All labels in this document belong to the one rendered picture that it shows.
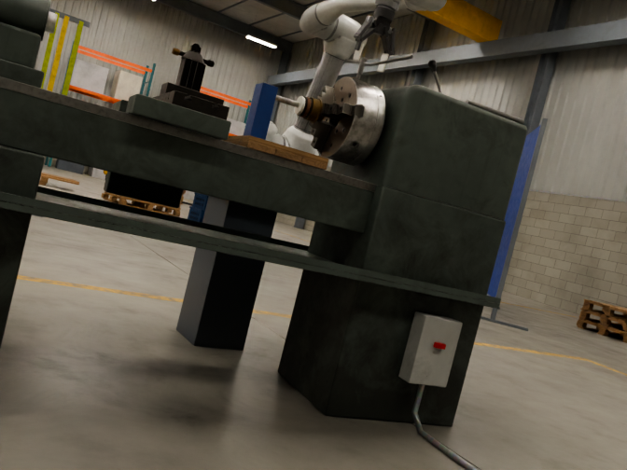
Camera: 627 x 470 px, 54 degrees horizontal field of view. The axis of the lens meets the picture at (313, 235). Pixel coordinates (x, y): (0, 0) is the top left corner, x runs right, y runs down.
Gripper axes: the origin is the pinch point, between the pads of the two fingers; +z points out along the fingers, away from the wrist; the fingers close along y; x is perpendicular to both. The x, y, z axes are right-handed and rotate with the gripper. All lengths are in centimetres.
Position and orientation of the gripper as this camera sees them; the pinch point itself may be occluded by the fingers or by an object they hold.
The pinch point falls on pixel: (369, 63)
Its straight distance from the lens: 240.8
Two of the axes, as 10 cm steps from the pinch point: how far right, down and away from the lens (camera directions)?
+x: -6.2, -3.0, 7.3
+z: -2.9, 9.5, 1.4
